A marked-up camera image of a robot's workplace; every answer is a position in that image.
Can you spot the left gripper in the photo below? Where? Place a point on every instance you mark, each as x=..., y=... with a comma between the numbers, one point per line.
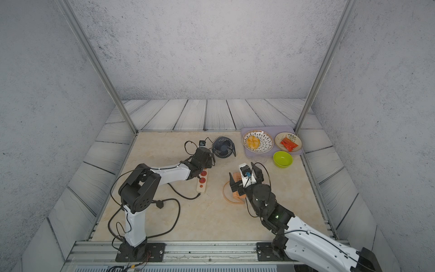
x=209, y=162

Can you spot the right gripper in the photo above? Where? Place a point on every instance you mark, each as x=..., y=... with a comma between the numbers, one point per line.
x=242, y=191

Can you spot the orange desk fan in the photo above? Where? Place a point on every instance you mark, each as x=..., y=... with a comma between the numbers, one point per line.
x=236, y=198

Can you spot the beige power strip red sockets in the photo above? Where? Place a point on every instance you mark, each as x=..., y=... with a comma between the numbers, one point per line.
x=202, y=181

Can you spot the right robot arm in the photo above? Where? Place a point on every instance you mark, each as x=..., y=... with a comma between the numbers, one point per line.
x=295, y=239

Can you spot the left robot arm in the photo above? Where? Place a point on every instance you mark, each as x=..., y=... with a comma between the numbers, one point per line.
x=139, y=189

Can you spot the black desk fan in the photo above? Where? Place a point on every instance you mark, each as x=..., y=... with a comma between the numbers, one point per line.
x=223, y=147

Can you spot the clear plastic cup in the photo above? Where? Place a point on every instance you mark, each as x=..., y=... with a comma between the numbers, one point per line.
x=260, y=159

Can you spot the patterned bowl with yellow food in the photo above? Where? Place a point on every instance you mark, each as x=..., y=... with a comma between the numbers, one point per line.
x=258, y=141

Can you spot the green bowl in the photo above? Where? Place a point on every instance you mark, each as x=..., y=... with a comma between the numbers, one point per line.
x=282, y=159

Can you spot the purple tray mat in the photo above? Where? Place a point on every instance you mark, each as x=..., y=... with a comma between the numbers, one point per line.
x=273, y=131

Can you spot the plate with red food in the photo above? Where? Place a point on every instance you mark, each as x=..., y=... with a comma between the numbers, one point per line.
x=289, y=142

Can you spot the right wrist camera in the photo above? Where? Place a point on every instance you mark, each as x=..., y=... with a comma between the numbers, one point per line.
x=247, y=175

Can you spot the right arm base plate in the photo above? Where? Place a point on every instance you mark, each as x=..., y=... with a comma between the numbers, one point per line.
x=267, y=252

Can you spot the aluminium front rail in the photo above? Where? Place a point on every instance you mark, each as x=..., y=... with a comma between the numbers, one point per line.
x=212, y=256

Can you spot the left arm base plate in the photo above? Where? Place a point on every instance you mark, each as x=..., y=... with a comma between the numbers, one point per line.
x=151, y=252

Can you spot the right aluminium frame post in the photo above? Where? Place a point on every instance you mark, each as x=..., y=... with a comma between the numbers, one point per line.
x=329, y=55

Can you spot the aluminium frame post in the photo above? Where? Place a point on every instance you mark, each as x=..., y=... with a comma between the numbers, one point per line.
x=329, y=55
x=74, y=24

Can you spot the left aluminium frame post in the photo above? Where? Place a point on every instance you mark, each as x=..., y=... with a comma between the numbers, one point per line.
x=74, y=24

